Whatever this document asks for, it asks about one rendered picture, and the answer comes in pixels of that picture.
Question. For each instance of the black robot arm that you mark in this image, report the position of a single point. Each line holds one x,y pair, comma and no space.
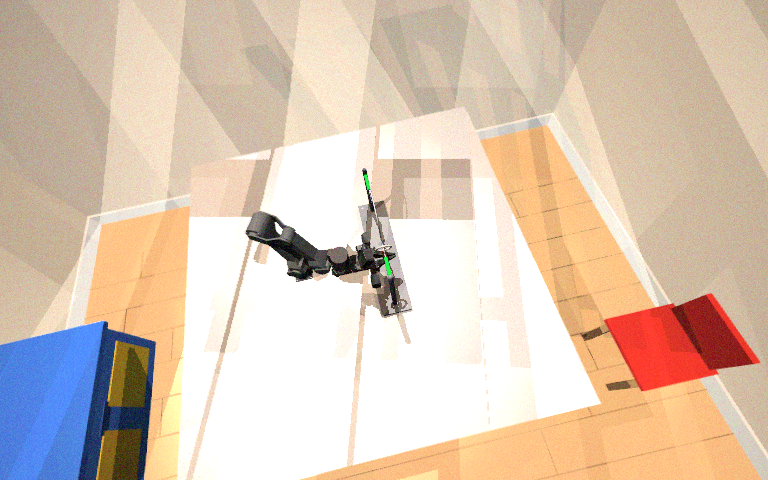
301,256

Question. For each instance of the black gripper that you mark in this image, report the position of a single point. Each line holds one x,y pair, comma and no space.
375,279

